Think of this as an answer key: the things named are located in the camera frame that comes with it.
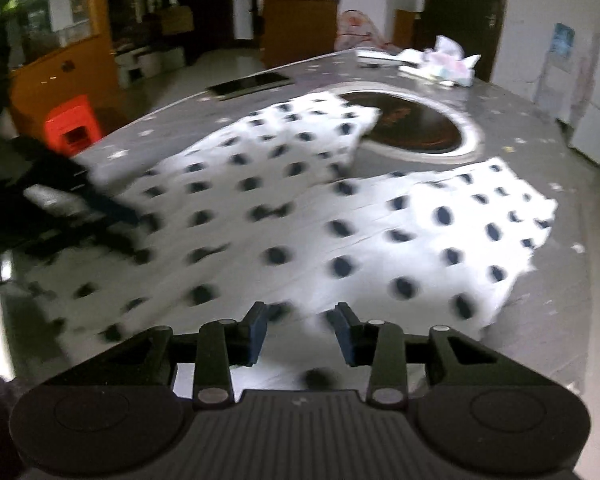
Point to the round built-in induction cooktop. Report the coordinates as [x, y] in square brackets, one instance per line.
[420, 130]

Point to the blue water bottle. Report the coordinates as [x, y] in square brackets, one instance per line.
[563, 40]

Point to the black smartphone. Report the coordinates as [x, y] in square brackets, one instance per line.
[250, 85]

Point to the orange wooden cabinet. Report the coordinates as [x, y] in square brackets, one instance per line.
[75, 60]

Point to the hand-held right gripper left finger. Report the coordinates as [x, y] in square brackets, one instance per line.
[255, 335]

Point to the dark wooden door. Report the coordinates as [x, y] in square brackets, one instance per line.
[460, 5]

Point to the brown wooden board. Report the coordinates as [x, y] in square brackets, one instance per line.
[406, 27]

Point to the white water dispenser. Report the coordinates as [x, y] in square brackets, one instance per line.
[552, 85]

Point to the white floor box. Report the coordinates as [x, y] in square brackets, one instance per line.
[150, 65]

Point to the white black-dotted garment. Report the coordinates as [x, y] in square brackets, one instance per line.
[330, 240]

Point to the white flat box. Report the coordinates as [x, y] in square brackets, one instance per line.
[380, 56]

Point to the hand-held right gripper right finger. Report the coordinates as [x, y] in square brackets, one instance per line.
[343, 337]

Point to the red plastic stool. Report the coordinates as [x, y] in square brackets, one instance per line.
[72, 127]

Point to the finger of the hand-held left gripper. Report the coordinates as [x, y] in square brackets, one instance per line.
[115, 210]
[105, 241]

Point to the brown wooden shelf unit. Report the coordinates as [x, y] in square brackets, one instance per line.
[300, 20]

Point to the white refrigerator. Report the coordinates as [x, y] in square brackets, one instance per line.
[597, 105]

